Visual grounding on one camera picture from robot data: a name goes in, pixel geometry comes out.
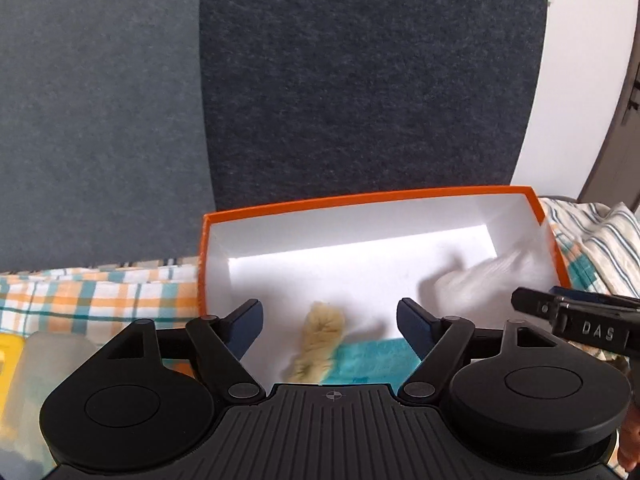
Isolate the light grey felt panel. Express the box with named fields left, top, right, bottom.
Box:
left=0, top=0, right=218, bottom=275

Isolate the teal towel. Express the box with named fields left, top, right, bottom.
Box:
left=325, top=337, right=426, bottom=386

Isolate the yellow object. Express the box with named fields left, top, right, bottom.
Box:
left=0, top=332, right=27, bottom=411

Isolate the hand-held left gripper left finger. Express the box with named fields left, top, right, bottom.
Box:
left=102, top=299, right=266, bottom=404

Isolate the orange cardboard box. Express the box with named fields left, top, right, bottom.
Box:
left=197, top=186, right=572, bottom=386

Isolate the person's right hand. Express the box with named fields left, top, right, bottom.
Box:
left=617, top=400, right=640, bottom=477

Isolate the dark grey felt panel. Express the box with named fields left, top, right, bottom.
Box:
left=198, top=0, right=551, bottom=213

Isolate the plaid bed sheet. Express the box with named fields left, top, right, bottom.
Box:
left=0, top=225, right=608, bottom=346

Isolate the clear plastic container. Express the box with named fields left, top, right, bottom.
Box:
left=0, top=330, right=103, bottom=463

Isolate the striped beige cloth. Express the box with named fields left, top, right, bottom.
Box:
left=542, top=196, right=640, bottom=297

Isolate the beige plush toy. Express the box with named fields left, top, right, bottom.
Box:
left=284, top=301, right=347, bottom=386

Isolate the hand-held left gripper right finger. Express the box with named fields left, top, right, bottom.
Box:
left=396, top=297, right=563, bottom=404

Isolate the white soft cloth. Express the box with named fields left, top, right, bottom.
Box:
left=432, top=247, right=538, bottom=318

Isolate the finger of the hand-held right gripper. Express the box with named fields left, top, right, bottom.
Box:
left=511, top=287, right=559, bottom=323
left=549, top=285, right=640, bottom=309

